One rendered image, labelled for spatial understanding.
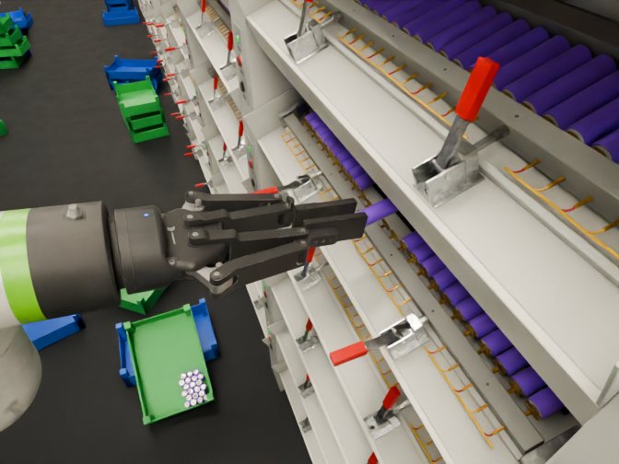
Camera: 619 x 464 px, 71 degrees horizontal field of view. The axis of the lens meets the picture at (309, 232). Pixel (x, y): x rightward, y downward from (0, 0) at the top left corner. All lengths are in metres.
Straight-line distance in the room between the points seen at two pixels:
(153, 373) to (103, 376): 0.20
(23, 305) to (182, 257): 0.12
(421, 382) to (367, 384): 0.22
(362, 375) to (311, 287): 0.18
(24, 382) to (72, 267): 0.16
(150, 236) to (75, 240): 0.05
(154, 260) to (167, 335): 1.13
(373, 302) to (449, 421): 0.14
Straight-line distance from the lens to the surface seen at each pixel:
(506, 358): 0.43
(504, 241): 0.29
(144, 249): 0.37
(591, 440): 0.27
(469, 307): 0.45
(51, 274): 0.37
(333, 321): 0.71
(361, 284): 0.51
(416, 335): 0.45
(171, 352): 1.49
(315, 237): 0.42
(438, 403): 0.44
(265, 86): 0.73
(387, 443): 0.63
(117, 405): 1.55
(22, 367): 0.49
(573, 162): 0.30
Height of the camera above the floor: 1.30
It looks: 43 degrees down
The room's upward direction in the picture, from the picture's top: straight up
